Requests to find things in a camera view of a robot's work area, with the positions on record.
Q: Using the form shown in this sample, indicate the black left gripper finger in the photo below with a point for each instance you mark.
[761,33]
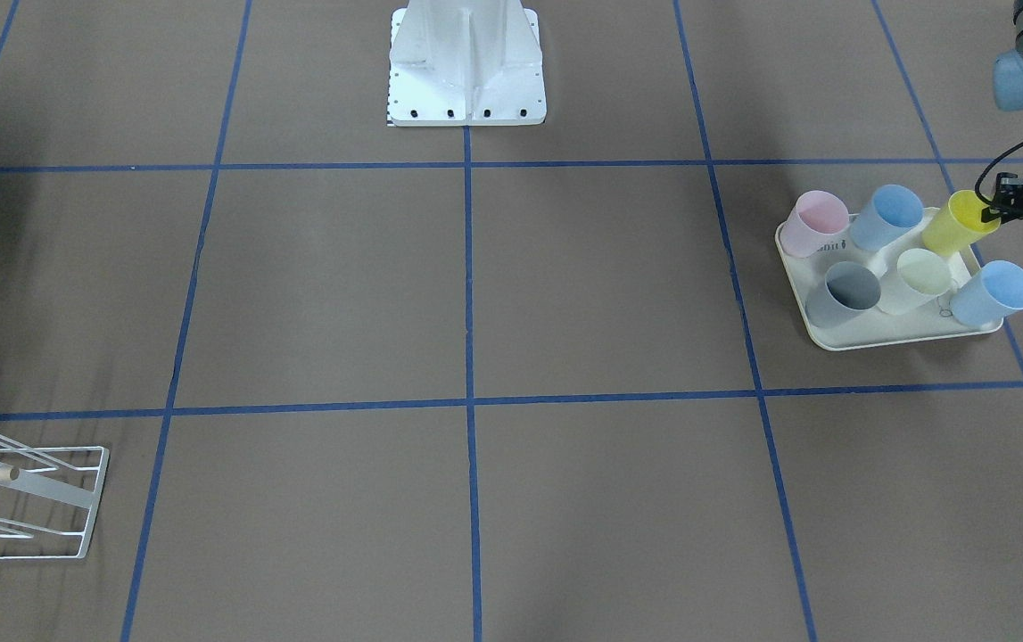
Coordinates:
[997,213]

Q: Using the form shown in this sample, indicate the yellow plastic cup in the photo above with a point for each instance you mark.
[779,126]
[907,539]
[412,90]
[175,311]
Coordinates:
[958,224]

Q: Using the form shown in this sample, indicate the light blue plastic cup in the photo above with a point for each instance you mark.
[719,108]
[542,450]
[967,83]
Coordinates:
[995,292]

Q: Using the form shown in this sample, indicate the pale green plastic cup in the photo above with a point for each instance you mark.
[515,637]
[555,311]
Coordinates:
[916,278]

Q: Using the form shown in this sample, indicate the grey plastic cup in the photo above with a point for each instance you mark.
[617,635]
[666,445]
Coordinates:
[847,291]

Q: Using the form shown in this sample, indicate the pink plastic cup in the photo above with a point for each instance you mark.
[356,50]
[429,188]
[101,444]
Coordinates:
[816,217]

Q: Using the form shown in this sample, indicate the cream plastic tray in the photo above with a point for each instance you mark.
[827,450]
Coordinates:
[874,328]

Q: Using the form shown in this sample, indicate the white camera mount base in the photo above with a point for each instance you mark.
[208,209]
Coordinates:
[465,64]

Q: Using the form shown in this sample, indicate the white wire cup rack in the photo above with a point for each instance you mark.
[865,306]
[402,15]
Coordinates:
[49,499]

